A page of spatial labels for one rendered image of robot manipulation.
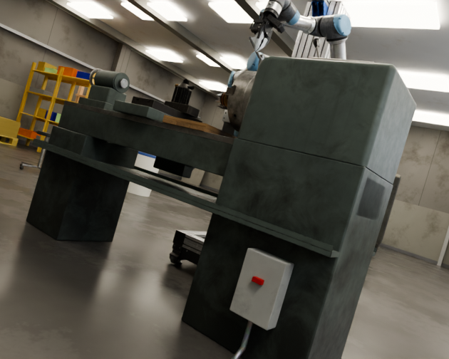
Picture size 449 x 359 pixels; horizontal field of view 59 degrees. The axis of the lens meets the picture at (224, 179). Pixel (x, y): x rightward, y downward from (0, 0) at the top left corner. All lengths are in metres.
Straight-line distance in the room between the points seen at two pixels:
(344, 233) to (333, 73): 0.62
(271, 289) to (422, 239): 9.91
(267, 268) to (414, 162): 10.17
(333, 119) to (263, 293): 0.72
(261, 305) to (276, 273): 0.14
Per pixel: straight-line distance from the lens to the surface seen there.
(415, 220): 11.36
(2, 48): 10.22
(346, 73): 1.64
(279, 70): 1.77
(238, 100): 1.91
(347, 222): 1.50
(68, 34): 10.99
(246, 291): 1.59
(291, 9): 2.10
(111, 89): 2.75
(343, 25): 2.39
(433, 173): 11.46
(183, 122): 2.05
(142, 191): 6.15
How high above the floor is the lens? 0.70
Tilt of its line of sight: 1 degrees down
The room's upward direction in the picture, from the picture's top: 16 degrees clockwise
